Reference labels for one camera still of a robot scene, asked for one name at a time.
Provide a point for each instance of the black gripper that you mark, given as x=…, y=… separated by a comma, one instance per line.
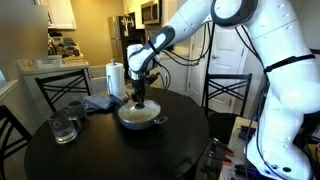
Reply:
x=139, y=87

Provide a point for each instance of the glass lid with black knob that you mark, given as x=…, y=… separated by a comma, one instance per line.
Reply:
x=150, y=111

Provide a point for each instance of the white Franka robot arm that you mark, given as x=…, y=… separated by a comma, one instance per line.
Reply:
x=286, y=86

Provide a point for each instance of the gray cooking pot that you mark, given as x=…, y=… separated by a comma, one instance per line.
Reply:
x=140, y=125

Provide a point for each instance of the clear plastic container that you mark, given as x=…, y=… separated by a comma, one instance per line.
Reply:
x=128, y=89

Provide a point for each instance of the white paper towel roll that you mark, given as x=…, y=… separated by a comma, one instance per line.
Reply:
x=115, y=81

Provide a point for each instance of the blue folded cloth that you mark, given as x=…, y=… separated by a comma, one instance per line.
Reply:
x=98, y=101

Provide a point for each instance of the white base cabinet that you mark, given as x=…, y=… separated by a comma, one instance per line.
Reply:
x=178, y=76

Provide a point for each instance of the white low drawer cabinet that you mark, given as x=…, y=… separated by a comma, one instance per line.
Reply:
x=97, y=80

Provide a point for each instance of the gray ceramic mug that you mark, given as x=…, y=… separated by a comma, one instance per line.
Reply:
x=76, y=108

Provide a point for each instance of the black refrigerator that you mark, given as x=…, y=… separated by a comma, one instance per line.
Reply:
x=120, y=36

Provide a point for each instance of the black metal chair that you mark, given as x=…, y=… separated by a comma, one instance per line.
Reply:
x=10, y=133
x=226, y=96
x=63, y=88

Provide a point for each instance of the clear glass mug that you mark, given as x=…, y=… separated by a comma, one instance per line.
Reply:
x=63, y=128

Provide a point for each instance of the stainless steel microwave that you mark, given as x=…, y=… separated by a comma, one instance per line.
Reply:
x=150, y=12

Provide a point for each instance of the dark countertop appliance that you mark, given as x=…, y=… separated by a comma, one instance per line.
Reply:
x=65, y=46

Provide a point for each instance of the black orange clamp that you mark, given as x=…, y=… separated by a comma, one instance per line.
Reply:
x=220, y=157
x=221, y=146

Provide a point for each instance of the white tray with label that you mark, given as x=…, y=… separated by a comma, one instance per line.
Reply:
x=48, y=62

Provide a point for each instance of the white panel door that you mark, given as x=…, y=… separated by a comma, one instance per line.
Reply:
x=225, y=50

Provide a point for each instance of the robot stand platform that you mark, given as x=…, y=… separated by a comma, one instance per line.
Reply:
x=235, y=140

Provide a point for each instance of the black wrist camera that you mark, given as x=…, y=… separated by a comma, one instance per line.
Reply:
x=152, y=78

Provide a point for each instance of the white counter half wall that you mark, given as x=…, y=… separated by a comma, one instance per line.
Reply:
x=30, y=86

